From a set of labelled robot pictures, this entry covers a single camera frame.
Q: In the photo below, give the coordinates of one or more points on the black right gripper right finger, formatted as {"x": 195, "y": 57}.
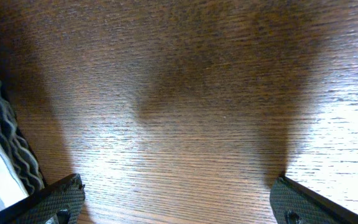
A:
{"x": 293, "y": 203}

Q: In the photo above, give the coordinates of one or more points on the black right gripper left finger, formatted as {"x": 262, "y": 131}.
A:
{"x": 64, "y": 199}

